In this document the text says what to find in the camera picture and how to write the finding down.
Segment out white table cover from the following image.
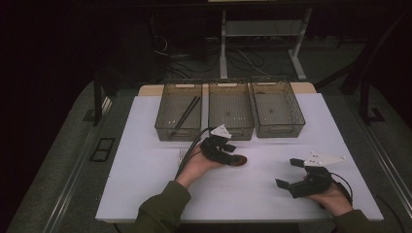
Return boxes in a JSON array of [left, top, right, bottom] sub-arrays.
[[95, 92, 385, 222]]

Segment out transparent grey plastic bin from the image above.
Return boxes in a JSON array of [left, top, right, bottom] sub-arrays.
[[207, 81, 255, 142], [250, 78, 306, 139], [154, 82, 203, 143]]

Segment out black metal stand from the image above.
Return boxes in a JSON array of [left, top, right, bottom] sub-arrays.
[[339, 9, 412, 125], [91, 71, 113, 127]]

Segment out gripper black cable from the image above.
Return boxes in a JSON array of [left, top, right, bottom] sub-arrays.
[[174, 127, 214, 180], [329, 171, 355, 206]]

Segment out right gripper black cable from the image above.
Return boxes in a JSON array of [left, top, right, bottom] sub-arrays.
[[329, 171, 355, 206]]

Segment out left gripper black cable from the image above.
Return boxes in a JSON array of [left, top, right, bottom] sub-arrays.
[[174, 127, 214, 180]]

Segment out brown wooden spoon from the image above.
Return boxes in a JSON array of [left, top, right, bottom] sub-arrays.
[[230, 153, 249, 168]]

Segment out bundle of floor cables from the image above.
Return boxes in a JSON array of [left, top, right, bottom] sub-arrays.
[[152, 35, 270, 81]]

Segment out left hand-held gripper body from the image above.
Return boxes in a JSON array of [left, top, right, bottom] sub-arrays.
[[199, 124, 237, 165]]

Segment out person's left hand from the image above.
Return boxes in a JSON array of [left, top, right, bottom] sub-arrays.
[[174, 150, 225, 189]]

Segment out person's right hand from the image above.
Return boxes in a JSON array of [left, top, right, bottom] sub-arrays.
[[305, 182, 355, 217]]

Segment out metal floor rail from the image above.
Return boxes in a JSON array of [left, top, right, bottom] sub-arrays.
[[348, 95, 412, 212], [42, 96, 115, 233]]

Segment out white metal stand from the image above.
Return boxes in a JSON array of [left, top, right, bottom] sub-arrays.
[[219, 8, 314, 82]]

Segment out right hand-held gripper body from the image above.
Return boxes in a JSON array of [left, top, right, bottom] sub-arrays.
[[289, 150, 347, 199]]

